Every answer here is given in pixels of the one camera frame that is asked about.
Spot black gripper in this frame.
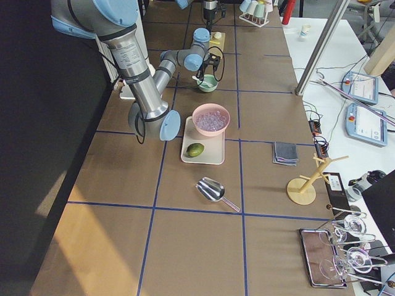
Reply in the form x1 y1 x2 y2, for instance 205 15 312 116
206 54 220 68

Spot white plastic spoon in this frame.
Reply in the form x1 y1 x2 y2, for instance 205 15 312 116
192 75 214 88

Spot metal ice scoop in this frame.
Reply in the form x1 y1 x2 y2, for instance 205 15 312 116
195 176 241 213

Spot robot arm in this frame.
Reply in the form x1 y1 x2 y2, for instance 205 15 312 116
51 1 181 141
153 28 220 94

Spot mint green bowl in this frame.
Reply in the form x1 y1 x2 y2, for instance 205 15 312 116
196 74 218 93

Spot pink bowl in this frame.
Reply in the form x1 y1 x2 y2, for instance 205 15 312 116
192 103 230 137

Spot pile of ice cubes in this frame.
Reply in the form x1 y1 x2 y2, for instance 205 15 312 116
196 111 227 131

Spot wooden cutting board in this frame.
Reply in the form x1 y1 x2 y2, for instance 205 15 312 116
209 31 226 55

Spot cup rack with cups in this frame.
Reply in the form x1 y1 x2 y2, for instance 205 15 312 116
239 0 273 28

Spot green lime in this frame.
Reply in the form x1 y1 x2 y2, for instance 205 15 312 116
186 142 205 158

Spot beige tray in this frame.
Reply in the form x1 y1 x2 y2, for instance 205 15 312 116
181 116 225 165

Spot paper cup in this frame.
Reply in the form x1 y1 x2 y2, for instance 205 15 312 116
299 23 311 41

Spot grey folded cloth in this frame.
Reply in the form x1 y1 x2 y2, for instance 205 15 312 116
272 142 299 166

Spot far teach pendant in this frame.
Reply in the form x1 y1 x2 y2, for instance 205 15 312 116
341 71 378 105

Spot teach pendant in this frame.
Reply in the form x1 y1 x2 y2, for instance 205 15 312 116
341 71 378 105
345 103 388 147

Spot wooden mug tree stand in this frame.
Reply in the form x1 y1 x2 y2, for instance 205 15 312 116
286 154 349 205

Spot near teach pendant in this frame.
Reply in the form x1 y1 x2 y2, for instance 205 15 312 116
345 103 388 147

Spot metal tray with glasses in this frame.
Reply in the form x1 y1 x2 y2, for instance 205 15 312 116
298 228 347 289

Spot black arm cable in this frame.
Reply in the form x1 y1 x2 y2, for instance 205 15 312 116
196 46 225 88

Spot aluminium frame post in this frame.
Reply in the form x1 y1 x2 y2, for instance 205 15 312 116
295 0 350 96

